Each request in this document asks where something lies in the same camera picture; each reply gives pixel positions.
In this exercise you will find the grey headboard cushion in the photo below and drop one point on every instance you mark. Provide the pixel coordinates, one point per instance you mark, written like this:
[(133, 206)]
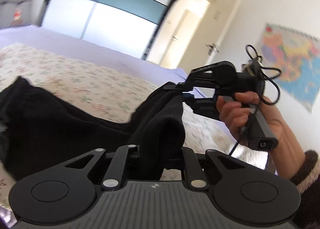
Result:
[(15, 6)]

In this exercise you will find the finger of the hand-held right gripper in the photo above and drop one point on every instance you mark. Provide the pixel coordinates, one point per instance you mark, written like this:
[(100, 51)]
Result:
[(200, 81), (188, 97)]

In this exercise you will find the purple bed sheet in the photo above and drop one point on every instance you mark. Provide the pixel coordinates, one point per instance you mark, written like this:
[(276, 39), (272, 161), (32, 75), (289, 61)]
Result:
[(87, 48)]

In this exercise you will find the floral cream blanket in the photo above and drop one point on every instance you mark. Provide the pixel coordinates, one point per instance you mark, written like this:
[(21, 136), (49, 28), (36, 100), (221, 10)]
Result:
[(75, 73)]

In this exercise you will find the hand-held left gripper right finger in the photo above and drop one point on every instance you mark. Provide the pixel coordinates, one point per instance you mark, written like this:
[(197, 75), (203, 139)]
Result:
[(193, 169)]

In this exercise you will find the black pants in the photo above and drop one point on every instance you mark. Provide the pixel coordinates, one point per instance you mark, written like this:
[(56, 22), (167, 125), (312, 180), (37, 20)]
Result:
[(75, 129)]

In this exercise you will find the white panel door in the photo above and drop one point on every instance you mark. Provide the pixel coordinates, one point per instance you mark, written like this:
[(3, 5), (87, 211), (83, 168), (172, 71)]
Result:
[(172, 43)]

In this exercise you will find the person's right hand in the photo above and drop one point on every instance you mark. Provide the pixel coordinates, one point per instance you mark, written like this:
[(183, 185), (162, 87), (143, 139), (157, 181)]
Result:
[(232, 119)]

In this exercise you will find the wall map poster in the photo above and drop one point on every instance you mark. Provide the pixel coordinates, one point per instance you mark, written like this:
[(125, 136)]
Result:
[(295, 63)]

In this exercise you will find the person's right forearm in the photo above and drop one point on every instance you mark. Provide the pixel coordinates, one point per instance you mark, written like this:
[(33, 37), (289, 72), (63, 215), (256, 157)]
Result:
[(292, 161)]

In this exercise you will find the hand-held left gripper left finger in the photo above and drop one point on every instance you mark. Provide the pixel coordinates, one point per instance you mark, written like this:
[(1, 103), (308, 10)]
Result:
[(120, 166)]

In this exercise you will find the white and teal wardrobe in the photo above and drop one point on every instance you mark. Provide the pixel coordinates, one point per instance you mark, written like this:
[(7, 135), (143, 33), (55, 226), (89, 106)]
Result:
[(120, 23)]

